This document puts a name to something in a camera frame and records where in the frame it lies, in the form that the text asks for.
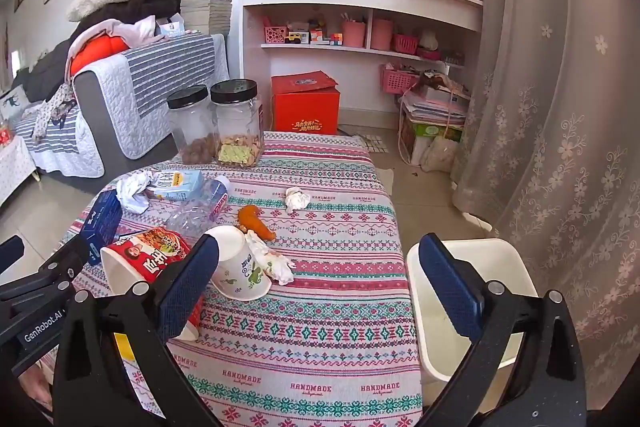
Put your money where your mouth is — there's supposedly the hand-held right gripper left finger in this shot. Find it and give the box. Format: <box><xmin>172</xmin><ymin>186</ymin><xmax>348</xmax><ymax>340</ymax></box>
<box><xmin>52</xmin><ymin>233</ymin><xmax>223</xmax><ymax>427</ymax></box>

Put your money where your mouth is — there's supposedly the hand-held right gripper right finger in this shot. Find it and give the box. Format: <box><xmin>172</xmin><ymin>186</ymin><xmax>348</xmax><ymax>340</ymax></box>
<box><xmin>417</xmin><ymin>233</ymin><xmax>588</xmax><ymax>427</ymax></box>

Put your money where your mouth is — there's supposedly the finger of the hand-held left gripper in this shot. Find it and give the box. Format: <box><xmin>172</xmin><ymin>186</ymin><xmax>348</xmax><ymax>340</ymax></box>
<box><xmin>0</xmin><ymin>235</ymin><xmax>26</xmax><ymax>276</ymax></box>
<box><xmin>0</xmin><ymin>236</ymin><xmax>92</xmax><ymax>309</ymax></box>

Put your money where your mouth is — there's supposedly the red instant noodle cup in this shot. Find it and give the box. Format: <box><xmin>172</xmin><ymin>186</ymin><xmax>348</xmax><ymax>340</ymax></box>
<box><xmin>100</xmin><ymin>227</ymin><xmax>203</xmax><ymax>342</ymax></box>

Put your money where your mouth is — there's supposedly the white paper cup green print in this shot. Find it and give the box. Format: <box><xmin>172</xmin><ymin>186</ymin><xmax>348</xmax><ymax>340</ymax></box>
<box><xmin>202</xmin><ymin>225</ymin><xmax>272</xmax><ymax>301</ymax></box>

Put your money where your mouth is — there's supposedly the white plastic trash bin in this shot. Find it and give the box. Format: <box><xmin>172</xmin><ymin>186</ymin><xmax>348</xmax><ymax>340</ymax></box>
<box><xmin>406</xmin><ymin>238</ymin><xmax>539</xmax><ymax>384</ymax></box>

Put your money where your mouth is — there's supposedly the blue cardboard box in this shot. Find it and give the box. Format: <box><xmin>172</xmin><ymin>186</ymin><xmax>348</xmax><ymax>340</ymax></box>
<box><xmin>80</xmin><ymin>189</ymin><xmax>124</xmax><ymax>266</ymax></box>

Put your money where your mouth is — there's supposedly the clear plastic bottle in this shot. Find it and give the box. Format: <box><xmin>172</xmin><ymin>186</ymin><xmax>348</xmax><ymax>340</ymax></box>
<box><xmin>165</xmin><ymin>176</ymin><xmax>232</xmax><ymax>242</ymax></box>

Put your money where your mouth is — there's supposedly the white tissue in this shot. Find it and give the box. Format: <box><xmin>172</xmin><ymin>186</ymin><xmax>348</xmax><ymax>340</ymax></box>
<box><xmin>285</xmin><ymin>187</ymin><xmax>310</xmax><ymax>213</ymax></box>
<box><xmin>116</xmin><ymin>171</ymin><xmax>159</xmax><ymax>214</ymax></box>
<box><xmin>245</xmin><ymin>231</ymin><xmax>296</xmax><ymax>286</ymax></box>

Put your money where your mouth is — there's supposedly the small table with white cloth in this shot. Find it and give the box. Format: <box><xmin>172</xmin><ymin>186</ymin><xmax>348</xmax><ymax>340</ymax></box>
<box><xmin>0</xmin><ymin>122</ymin><xmax>37</xmax><ymax>204</ymax></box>

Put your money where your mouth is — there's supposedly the orange peel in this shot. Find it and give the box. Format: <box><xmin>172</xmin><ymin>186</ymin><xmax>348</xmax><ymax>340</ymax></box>
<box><xmin>237</xmin><ymin>205</ymin><xmax>277</xmax><ymax>241</ymax></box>

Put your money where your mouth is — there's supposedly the blue white tissue packet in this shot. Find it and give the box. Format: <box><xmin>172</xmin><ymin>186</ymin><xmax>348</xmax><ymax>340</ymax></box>
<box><xmin>147</xmin><ymin>169</ymin><xmax>206</xmax><ymax>202</ymax></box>

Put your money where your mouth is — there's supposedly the patterned striped tablecloth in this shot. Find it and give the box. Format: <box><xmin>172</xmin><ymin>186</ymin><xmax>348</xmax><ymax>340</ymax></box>
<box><xmin>60</xmin><ymin>132</ymin><xmax>423</xmax><ymax>427</ymax></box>

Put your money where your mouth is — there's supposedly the white bag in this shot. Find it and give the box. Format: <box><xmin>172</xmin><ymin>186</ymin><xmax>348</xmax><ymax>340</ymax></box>
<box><xmin>422</xmin><ymin>136</ymin><xmax>459</xmax><ymax>173</ymax></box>

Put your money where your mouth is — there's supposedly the green printed cardboard box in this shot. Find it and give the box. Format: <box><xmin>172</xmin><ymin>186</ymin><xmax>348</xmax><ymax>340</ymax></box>
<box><xmin>400</xmin><ymin>109</ymin><xmax>464</xmax><ymax>166</ymax></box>

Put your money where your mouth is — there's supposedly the grey sofa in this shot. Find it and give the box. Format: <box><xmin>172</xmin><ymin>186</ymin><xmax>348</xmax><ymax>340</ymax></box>
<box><xmin>0</xmin><ymin>32</ymin><xmax>228</xmax><ymax>190</ymax></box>

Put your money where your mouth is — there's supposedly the plastic jar with dark snacks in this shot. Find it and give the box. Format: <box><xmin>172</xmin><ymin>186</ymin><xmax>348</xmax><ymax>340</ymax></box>
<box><xmin>166</xmin><ymin>85</ymin><xmax>222</xmax><ymax>166</ymax></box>

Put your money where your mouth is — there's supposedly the white quilted sofa cover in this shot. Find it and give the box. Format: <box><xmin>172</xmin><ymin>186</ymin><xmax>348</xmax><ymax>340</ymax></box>
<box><xmin>25</xmin><ymin>34</ymin><xmax>229</xmax><ymax>172</ymax></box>

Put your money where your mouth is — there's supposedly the plastic jar with crackers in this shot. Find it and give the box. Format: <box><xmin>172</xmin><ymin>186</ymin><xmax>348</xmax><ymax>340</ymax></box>
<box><xmin>210</xmin><ymin>79</ymin><xmax>266</xmax><ymax>168</ymax></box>

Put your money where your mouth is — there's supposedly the stack of papers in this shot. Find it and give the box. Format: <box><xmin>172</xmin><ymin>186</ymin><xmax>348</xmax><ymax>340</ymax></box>
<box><xmin>400</xmin><ymin>77</ymin><xmax>472</xmax><ymax>124</ymax></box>

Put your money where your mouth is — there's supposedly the floral lace curtain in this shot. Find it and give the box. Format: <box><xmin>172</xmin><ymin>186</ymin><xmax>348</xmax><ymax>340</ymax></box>
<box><xmin>450</xmin><ymin>0</ymin><xmax>640</xmax><ymax>410</ymax></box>

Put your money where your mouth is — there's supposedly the large pink basket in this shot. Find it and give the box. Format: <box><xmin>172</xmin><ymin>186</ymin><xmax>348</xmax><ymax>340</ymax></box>
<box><xmin>380</xmin><ymin>66</ymin><xmax>420</xmax><ymax>96</ymax></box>

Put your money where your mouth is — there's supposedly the orange cushion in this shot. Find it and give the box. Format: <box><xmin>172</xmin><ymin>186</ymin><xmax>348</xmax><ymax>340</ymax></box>
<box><xmin>70</xmin><ymin>37</ymin><xmax>126</xmax><ymax>76</ymax></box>

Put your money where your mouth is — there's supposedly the red cardboard box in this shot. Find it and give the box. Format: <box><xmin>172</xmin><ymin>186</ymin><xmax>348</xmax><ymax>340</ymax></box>
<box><xmin>271</xmin><ymin>71</ymin><xmax>342</xmax><ymax>134</ymax></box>

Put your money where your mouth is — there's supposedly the grey striped cloth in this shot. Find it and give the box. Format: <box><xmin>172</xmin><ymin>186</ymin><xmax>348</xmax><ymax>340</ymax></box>
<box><xmin>122</xmin><ymin>34</ymin><xmax>217</xmax><ymax>118</ymax></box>

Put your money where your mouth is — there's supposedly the pink and white clothing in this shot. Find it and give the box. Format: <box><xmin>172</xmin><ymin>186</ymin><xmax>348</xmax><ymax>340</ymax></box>
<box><xmin>67</xmin><ymin>14</ymin><xmax>170</xmax><ymax>58</ymax></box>

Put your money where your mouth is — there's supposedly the pink bucket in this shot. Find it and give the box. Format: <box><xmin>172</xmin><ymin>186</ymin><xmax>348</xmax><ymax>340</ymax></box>
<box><xmin>371</xmin><ymin>19</ymin><xmax>395</xmax><ymax>52</ymax></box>
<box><xmin>342</xmin><ymin>19</ymin><xmax>368</xmax><ymax>49</ymax></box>

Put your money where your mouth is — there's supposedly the dark folded blanket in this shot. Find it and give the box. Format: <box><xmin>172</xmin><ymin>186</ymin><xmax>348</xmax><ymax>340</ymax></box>
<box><xmin>95</xmin><ymin>0</ymin><xmax>184</xmax><ymax>26</ymax></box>

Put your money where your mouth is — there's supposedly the stack of books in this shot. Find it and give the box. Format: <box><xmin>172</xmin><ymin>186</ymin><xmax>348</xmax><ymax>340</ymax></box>
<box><xmin>180</xmin><ymin>0</ymin><xmax>235</xmax><ymax>38</ymax></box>

